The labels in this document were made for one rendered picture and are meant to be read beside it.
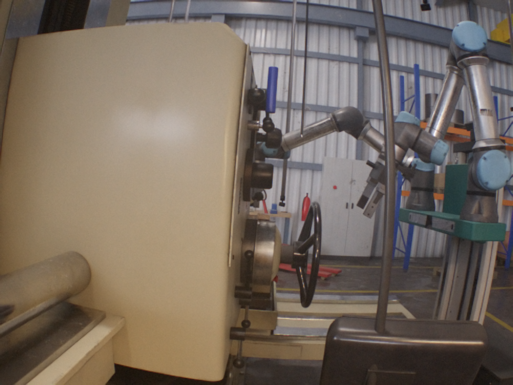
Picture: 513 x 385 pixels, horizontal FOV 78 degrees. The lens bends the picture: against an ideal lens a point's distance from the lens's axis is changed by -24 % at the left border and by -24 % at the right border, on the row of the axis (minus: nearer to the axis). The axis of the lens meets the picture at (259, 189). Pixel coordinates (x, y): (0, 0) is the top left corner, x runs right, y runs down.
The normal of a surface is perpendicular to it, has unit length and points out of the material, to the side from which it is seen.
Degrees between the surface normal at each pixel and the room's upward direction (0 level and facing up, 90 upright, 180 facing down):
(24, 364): 0
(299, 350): 90
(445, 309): 90
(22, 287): 49
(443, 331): 19
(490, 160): 98
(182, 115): 90
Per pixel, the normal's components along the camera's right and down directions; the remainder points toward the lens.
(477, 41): -0.36, -0.14
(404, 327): -0.02, -0.94
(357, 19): -0.03, 0.03
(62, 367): 0.08, -1.00
